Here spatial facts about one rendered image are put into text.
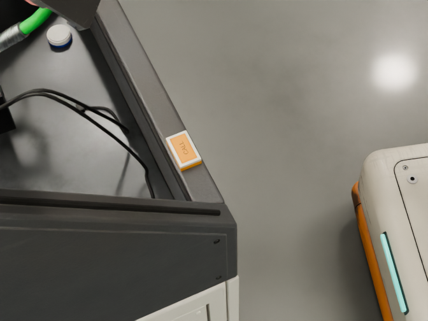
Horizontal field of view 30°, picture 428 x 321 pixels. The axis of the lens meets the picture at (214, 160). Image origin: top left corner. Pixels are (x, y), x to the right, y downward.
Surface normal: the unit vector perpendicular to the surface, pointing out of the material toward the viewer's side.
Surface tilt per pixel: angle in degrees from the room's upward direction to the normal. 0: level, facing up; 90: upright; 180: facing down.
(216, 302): 90
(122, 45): 0
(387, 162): 6
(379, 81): 0
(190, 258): 90
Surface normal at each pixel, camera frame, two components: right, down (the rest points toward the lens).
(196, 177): -0.03, -0.52
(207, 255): 0.41, 0.77
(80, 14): 0.64, -0.03
